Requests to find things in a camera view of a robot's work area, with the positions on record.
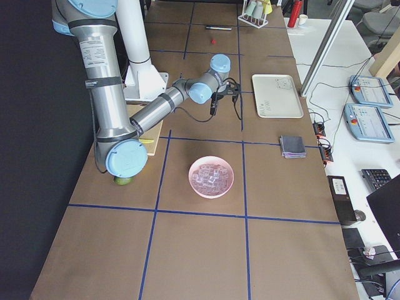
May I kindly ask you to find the black box device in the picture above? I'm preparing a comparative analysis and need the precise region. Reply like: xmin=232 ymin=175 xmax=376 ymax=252
xmin=327 ymin=176 xmax=357 ymax=226

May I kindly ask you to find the red bottle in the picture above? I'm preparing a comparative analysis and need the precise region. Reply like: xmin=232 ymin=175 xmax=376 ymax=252
xmin=287 ymin=0 xmax=303 ymax=28

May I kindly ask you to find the small white paper cup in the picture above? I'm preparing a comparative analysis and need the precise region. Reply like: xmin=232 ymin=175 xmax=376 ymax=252
xmin=297 ymin=14 xmax=308 ymax=26

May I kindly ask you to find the black laptop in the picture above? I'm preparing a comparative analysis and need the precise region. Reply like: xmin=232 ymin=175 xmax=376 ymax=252
xmin=367 ymin=175 xmax=400 ymax=251

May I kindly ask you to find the pink bowl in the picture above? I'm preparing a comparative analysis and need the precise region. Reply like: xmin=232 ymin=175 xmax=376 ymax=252
xmin=188 ymin=156 xmax=234 ymax=199

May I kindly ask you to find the cream bear tray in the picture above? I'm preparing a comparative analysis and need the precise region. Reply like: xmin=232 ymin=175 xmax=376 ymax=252
xmin=252 ymin=74 xmax=304 ymax=119

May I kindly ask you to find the green avocado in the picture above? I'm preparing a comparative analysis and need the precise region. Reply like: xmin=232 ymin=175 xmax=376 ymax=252
xmin=113 ymin=176 xmax=133 ymax=186

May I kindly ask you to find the computer mouse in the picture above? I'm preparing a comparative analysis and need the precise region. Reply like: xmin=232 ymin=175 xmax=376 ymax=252
xmin=354 ymin=209 xmax=366 ymax=222

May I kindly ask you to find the folded grey cloth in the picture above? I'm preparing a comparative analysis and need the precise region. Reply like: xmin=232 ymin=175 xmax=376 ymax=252
xmin=279 ymin=136 xmax=306 ymax=158

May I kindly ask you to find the metal muddler with black tip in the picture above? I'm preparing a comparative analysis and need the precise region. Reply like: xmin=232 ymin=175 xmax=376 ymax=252
xmin=205 ymin=25 xmax=232 ymax=31

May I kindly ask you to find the pile of clear ice cubes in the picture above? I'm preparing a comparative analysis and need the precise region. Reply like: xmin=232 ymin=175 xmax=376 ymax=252
xmin=189 ymin=164 xmax=231 ymax=196

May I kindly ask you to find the wooden cutting board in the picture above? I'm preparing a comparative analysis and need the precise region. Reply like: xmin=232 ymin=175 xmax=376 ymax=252
xmin=126 ymin=104 xmax=163 ymax=156

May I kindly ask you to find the black keyboard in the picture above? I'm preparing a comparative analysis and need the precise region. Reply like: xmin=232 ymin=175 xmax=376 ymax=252
xmin=361 ymin=169 xmax=392 ymax=191

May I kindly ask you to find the aluminium frame post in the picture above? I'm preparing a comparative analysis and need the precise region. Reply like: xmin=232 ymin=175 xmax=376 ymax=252
xmin=300 ymin=0 xmax=354 ymax=97

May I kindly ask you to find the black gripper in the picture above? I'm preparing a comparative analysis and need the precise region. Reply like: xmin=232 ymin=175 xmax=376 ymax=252
xmin=210 ymin=92 xmax=225 ymax=115

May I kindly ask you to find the white cup rack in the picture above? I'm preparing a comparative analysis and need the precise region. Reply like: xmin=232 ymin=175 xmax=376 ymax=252
xmin=237 ymin=0 xmax=273 ymax=29

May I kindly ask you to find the orange power strip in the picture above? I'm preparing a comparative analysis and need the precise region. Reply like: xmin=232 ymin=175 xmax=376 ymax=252
xmin=312 ymin=122 xmax=333 ymax=166

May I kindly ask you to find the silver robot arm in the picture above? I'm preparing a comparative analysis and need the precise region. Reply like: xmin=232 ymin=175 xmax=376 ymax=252
xmin=52 ymin=1 xmax=231 ymax=178

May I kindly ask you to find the teach pendant near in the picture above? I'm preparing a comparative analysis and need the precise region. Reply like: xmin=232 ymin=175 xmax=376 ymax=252
xmin=344 ymin=104 xmax=394 ymax=144

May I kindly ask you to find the yellow-green plastic knife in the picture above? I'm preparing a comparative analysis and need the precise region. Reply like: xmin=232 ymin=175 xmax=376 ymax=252
xmin=139 ymin=139 xmax=154 ymax=144

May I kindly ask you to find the teach pendant far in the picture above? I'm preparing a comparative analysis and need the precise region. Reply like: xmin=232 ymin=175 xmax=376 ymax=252
xmin=349 ymin=75 xmax=394 ymax=108

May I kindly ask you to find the teach pendant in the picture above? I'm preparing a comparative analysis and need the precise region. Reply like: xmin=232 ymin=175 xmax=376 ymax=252
xmin=349 ymin=75 xmax=394 ymax=108
xmin=344 ymin=104 xmax=394 ymax=144

